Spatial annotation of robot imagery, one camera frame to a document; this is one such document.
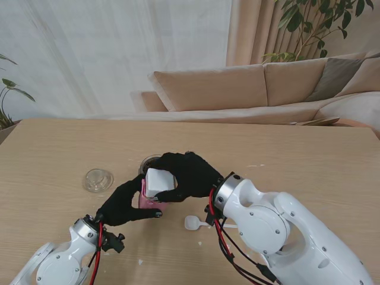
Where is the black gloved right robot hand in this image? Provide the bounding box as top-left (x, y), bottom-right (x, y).
top-left (144, 151), bottom-right (225, 204)

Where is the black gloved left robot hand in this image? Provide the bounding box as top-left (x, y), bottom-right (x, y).
top-left (96, 173), bottom-right (163, 227)

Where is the pink square coffee jar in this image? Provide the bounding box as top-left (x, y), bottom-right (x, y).
top-left (139, 178), bottom-right (167, 213)

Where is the clear glass jar lid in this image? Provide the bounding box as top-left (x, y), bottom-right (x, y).
top-left (82, 168), bottom-right (115, 194)

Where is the white square jar cap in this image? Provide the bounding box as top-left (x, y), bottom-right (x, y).
top-left (144, 167), bottom-right (176, 199)

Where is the glass jar of coffee beans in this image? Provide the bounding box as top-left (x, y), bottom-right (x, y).
top-left (138, 153), bottom-right (163, 176)

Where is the white plastic spoon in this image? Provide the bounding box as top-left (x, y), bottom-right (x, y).
top-left (183, 215), bottom-right (238, 231)

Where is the beige sofa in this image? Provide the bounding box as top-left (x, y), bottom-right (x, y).
top-left (130, 52), bottom-right (380, 134)

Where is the gray planter box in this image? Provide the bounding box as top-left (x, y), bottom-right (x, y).
top-left (0, 120), bottom-right (23, 146)

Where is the brown cardboard piece on sofa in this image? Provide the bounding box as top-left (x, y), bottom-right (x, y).
top-left (286, 117), bottom-right (341, 127)

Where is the white sheer curtain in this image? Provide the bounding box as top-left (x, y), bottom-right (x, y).
top-left (0, 0), bottom-right (232, 119)

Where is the beige pleated curtain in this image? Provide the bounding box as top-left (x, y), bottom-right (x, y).
top-left (226, 0), bottom-right (380, 67)

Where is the broad leaf green plant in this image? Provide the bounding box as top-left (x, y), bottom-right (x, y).
top-left (0, 53), bottom-right (36, 131)

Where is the gray sofa cushion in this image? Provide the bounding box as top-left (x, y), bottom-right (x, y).
top-left (305, 56), bottom-right (368, 102)

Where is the white sofa cushion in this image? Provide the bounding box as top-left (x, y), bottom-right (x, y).
top-left (317, 91), bottom-right (380, 134)

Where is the tall leafy green plant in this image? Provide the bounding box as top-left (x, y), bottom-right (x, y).
top-left (262, 0), bottom-right (375, 63)

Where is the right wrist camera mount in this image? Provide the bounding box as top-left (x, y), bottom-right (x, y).
top-left (204, 204), bottom-right (219, 226)

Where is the red left arm cable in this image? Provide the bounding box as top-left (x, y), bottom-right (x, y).
top-left (87, 221), bottom-right (106, 285)

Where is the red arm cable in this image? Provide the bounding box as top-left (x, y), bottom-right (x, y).
top-left (87, 221), bottom-right (106, 285)
top-left (209, 188), bottom-right (281, 285)

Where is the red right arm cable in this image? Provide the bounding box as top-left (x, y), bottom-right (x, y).
top-left (209, 188), bottom-right (281, 285)

